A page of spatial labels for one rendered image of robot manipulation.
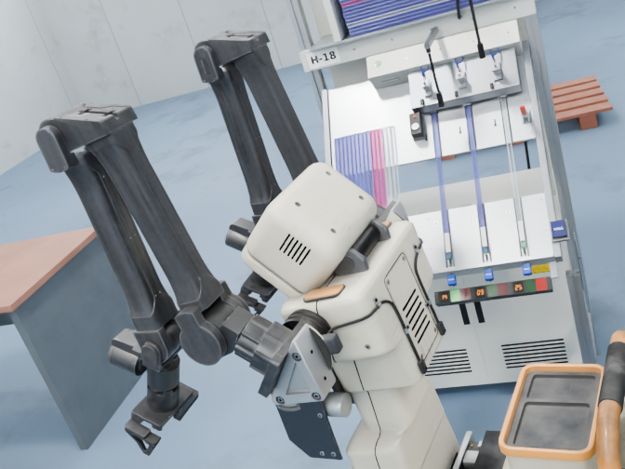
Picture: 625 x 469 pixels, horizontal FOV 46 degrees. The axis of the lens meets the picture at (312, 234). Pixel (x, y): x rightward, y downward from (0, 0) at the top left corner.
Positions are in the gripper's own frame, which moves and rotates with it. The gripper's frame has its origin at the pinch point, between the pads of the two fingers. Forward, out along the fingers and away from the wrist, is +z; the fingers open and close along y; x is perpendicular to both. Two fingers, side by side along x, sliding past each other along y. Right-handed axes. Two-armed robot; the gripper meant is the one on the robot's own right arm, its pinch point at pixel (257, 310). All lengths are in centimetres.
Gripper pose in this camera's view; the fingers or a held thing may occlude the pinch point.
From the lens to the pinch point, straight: 175.8
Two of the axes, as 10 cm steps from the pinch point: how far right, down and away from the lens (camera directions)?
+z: -2.0, 8.2, 5.3
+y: -3.3, 4.5, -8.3
